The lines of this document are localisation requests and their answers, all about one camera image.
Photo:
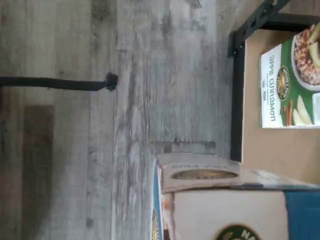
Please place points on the blue white flax oatmeal box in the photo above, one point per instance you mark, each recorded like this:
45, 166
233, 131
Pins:
225, 210

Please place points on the black metal shelf rack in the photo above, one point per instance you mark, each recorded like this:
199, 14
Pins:
236, 100

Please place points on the green apple cinnamon oatmeal box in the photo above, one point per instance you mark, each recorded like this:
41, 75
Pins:
282, 100

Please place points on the black tripod leg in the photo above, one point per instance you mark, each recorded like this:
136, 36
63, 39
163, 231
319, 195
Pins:
50, 82

